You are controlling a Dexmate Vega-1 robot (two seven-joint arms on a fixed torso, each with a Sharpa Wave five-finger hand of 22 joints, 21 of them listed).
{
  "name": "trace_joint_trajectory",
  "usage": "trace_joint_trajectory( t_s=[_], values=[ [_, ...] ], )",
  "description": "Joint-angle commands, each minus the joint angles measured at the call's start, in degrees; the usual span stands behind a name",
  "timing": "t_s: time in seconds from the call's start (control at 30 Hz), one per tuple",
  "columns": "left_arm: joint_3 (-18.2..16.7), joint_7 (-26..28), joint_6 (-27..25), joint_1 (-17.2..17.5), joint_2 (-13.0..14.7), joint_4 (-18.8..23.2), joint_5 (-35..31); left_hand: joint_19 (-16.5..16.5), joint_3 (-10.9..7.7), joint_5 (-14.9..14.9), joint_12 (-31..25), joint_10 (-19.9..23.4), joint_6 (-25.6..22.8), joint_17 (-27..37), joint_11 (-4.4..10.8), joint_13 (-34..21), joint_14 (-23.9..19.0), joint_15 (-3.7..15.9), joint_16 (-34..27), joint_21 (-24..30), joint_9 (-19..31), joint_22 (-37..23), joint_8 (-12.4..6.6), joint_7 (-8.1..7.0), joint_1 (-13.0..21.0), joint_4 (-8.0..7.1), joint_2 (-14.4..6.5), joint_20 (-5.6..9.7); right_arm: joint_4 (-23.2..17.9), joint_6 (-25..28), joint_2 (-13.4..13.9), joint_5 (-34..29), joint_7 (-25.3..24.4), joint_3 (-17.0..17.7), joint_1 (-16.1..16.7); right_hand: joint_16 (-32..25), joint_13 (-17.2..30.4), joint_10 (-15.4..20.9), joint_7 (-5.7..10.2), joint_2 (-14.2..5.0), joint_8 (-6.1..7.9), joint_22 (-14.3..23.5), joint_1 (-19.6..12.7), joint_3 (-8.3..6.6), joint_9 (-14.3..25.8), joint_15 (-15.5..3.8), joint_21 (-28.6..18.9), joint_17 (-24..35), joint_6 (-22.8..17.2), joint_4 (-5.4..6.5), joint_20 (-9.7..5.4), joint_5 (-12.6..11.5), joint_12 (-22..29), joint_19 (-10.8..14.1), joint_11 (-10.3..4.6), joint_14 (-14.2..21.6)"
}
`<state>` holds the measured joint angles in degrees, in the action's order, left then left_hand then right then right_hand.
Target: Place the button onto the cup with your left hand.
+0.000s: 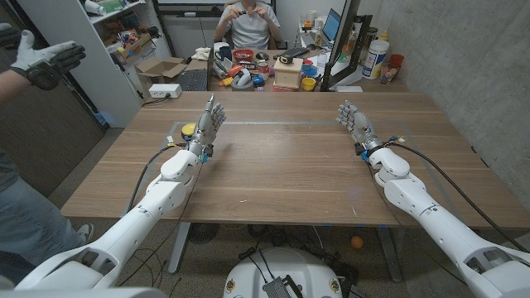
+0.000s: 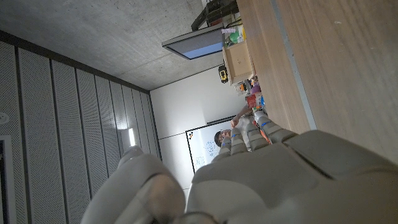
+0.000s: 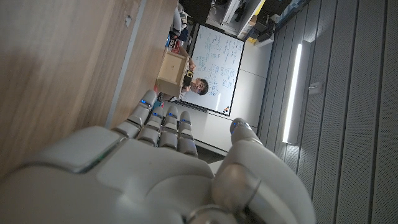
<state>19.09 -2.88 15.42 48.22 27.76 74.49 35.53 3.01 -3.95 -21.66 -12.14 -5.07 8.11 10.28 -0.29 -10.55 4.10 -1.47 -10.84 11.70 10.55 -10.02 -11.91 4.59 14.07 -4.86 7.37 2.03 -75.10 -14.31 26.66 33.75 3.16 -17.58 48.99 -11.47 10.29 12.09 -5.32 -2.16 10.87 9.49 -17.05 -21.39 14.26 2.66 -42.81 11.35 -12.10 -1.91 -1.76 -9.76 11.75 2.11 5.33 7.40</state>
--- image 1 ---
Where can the standing person in jeans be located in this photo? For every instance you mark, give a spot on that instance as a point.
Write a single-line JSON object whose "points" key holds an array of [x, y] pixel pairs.
{"points": [[25, 215]]}

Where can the open laptop with blue screen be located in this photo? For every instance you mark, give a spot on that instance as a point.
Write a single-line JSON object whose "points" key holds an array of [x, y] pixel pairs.
{"points": [[332, 25]]}

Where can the black round floor fan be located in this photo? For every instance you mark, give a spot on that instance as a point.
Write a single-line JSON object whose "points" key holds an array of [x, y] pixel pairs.
{"points": [[203, 232]]}

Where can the black computer mouse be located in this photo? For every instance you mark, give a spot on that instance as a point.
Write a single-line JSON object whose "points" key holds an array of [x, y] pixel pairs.
{"points": [[262, 56]]}

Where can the white grey sneaker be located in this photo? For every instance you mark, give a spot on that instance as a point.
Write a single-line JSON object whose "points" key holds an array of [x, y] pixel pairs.
{"points": [[86, 232]]}

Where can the white power box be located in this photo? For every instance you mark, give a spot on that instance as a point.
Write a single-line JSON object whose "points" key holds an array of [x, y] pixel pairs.
{"points": [[165, 90]]}

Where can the black monitor on stand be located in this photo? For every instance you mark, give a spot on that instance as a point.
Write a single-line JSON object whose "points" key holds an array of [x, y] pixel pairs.
{"points": [[343, 33]]}

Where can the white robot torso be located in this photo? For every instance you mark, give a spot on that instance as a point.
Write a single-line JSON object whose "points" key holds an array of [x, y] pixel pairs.
{"points": [[83, 293]]}

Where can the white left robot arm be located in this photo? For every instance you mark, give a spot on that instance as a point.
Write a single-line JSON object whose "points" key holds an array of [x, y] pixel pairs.
{"points": [[136, 219]]}

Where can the glass jar with colourful items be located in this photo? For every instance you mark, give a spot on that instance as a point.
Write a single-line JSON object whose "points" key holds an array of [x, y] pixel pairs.
{"points": [[388, 74]]}

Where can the dark blue mug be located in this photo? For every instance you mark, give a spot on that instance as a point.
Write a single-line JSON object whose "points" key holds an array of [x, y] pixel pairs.
{"points": [[224, 54]]}

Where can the orange ball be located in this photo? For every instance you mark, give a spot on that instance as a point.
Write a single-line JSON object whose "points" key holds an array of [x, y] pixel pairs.
{"points": [[357, 242]]}

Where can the yellow black tape measure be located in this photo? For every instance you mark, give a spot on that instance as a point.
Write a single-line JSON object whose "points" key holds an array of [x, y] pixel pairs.
{"points": [[285, 59]]}

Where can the standing person's bare forearm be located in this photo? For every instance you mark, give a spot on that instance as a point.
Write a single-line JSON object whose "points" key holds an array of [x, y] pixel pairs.
{"points": [[10, 85]]}

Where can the printed tin can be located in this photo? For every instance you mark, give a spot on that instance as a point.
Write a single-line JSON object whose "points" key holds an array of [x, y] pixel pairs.
{"points": [[263, 68]]}

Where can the yellow cup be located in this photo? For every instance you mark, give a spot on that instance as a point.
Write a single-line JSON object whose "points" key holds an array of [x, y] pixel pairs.
{"points": [[308, 84]]}

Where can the dark flat keyboard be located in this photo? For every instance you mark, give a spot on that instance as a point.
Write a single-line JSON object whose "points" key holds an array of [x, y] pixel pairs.
{"points": [[194, 80]]}

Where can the white and black tracking glove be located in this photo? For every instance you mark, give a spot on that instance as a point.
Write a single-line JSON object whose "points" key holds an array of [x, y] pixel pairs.
{"points": [[33, 54]]}

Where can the orange and yellow tool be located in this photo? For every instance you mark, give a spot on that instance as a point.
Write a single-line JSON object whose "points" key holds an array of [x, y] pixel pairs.
{"points": [[232, 74]]}

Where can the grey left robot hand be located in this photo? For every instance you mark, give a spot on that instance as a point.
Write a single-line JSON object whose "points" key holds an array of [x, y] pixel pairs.
{"points": [[205, 128]]}

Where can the red plastic cup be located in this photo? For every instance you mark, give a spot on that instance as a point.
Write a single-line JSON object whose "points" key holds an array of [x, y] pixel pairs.
{"points": [[396, 61]]}

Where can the open cardboard box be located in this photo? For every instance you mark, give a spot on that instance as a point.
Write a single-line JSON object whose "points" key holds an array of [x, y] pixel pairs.
{"points": [[159, 66]]}

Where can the grey tape dispenser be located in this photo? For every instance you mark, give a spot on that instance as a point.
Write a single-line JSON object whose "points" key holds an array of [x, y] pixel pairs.
{"points": [[242, 83]]}

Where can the white canister with blue label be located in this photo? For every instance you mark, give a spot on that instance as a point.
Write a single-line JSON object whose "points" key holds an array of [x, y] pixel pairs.
{"points": [[374, 58]]}

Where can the seated person in grey shirt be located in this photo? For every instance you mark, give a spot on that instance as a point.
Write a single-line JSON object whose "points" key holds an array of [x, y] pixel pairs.
{"points": [[248, 29]]}

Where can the white shelf unit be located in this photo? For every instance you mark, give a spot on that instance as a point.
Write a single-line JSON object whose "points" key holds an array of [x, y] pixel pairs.
{"points": [[95, 74]]}

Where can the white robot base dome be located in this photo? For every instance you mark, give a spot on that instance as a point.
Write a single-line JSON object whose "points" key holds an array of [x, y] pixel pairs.
{"points": [[285, 265]]}

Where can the red bowl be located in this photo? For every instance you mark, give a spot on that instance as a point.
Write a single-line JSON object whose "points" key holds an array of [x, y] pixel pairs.
{"points": [[243, 55]]}

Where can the white folded cloth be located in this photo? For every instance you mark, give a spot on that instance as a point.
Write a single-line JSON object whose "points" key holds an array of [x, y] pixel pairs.
{"points": [[201, 53]]}

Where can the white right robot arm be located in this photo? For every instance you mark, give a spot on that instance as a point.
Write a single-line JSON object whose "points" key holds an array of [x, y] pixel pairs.
{"points": [[435, 223]]}

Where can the small wooden drawer box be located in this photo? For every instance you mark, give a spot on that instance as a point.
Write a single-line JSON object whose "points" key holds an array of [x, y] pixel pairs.
{"points": [[287, 74]]}

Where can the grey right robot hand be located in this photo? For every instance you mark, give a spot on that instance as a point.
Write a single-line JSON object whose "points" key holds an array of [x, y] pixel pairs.
{"points": [[360, 126]]}

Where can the black computer keyboard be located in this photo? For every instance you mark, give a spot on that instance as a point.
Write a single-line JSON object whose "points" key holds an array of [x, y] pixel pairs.
{"points": [[292, 52]]}

